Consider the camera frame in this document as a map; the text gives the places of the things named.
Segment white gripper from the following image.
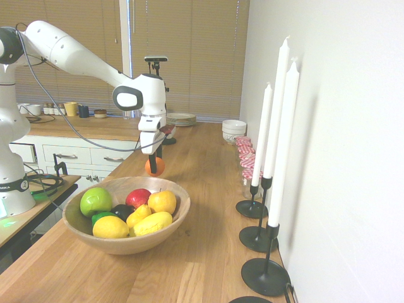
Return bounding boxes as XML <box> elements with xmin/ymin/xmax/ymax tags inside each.
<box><xmin>140</xmin><ymin>130</ymin><xmax>167</xmax><ymax>175</ymax></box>

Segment orange fruit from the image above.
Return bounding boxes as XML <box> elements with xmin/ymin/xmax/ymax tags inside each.
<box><xmin>145</xmin><ymin>157</ymin><xmax>166</xmax><ymax>177</ymax></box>

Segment red apple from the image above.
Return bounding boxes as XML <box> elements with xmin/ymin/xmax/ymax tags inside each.
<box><xmin>125</xmin><ymin>188</ymin><xmax>152</xmax><ymax>210</ymax></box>

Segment yellow apple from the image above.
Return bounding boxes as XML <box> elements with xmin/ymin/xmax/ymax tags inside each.
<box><xmin>147</xmin><ymin>189</ymin><xmax>177</xmax><ymax>215</ymax></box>

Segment stack of white plates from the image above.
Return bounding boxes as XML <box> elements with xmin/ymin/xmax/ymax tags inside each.
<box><xmin>165</xmin><ymin>112</ymin><xmax>198</xmax><ymax>128</ymax></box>

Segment dark avocado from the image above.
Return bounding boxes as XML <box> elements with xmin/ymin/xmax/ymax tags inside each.
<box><xmin>110</xmin><ymin>204</ymin><xmax>137</xmax><ymax>223</ymax></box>

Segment white kitchen drawer cabinet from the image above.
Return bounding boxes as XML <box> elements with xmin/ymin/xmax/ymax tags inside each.
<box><xmin>8</xmin><ymin>134</ymin><xmax>140</xmax><ymax>192</ymax></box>

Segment green apple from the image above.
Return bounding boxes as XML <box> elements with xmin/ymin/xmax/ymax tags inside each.
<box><xmin>80</xmin><ymin>187</ymin><xmax>114</xmax><ymax>218</ymax></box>

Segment patterned white bowl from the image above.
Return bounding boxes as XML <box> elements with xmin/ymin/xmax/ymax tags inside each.
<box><xmin>222</xmin><ymin>131</ymin><xmax>246</xmax><ymax>146</ymax></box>

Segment green lime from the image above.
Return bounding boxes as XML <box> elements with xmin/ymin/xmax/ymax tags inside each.
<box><xmin>91</xmin><ymin>211</ymin><xmax>119</xmax><ymax>227</ymax></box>

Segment yellow lemon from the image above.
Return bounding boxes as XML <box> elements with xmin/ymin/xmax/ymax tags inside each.
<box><xmin>92</xmin><ymin>216</ymin><xmax>131</xmax><ymax>239</ymax></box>

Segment plain white bowl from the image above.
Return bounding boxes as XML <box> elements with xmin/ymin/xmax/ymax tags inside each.
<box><xmin>222</xmin><ymin>119</ymin><xmax>247</xmax><ymax>135</ymax></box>

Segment wooden fruit bowl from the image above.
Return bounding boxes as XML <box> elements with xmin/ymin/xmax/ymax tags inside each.
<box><xmin>62</xmin><ymin>175</ymin><xmax>192</xmax><ymax>256</ymax></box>

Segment black table clamp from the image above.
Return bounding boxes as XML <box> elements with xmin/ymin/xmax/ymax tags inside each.
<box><xmin>52</xmin><ymin>153</ymin><xmax>68</xmax><ymax>176</ymax></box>

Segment yellow mug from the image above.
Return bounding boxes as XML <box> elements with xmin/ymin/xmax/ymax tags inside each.
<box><xmin>63</xmin><ymin>101</ymin><xmax>80</xmax><ymax>117</ymax></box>

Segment black candle holder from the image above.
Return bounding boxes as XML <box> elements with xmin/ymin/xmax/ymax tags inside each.
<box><xmin>239</xmin><ymin>175</ymin><xmax>280</xmax><ymax>253</ymax></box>
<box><xmin>241</xmin><ymin>222</ymin><xmax>291</xmax><ymax>297</ymax></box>
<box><xmin>235</xmin><ymin>184</ymin><xmax>269</xmax><ymax>220</ymax></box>

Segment short white taper candle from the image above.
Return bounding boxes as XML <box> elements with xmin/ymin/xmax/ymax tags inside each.
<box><xmin>251</xmin><ymin>81</ymin><xmax>273</xmax><ymax>187</ymax></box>

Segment wooden robot table black edge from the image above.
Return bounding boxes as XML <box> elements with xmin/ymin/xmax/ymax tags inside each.
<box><xmin>0</xmin><ymin>175</ymin><xmax>79</xmax><ymax>253</ymax></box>

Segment row of spice jars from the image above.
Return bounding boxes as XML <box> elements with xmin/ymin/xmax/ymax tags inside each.
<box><xmin>42</xmin><ymin>102</ymin><xmax>66</xmax><ymax>116</ymax></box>

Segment wide wooden window blind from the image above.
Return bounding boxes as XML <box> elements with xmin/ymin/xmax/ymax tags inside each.
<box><xmin>131</xmin><ymin>0</ymin><xmax>251</xmax><ymax>124</ymax></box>

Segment medium white taper candle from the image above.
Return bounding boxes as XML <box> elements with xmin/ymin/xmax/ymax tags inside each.
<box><xmin>267</xmin><ymin>57</ymin><xmax>300</xmax><ymax>228</ymax></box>

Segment tallest white taper candle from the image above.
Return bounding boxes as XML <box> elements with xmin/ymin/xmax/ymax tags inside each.
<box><xmin>263</xmin><ymin>35</ymin><xmax>291</xmax><ymax>180</ymax></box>

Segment narrow wooden window blind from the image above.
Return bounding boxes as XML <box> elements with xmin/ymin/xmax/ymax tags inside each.
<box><xmin>12</xmin><ymin>0</ymin><xmax>123</xmax><ymax>112</ymax></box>

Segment black camera pole stand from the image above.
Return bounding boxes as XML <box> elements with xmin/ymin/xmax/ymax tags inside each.
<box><xmin>147</xmin><ymin>61</ymin><xmax>177</xmax><ymax>146</ymax></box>

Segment black cable coil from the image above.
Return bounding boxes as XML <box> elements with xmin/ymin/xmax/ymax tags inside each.
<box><xmin>25</xmin><ymin>169</ymin><xmax>64</xmax><ymax>198</ymax></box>

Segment black appliance power cable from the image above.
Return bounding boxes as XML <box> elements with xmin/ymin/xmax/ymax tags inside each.
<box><xmin>282</xmin><ymin>282</ymin><xmax>298</xmax><ymax>303</ymax></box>

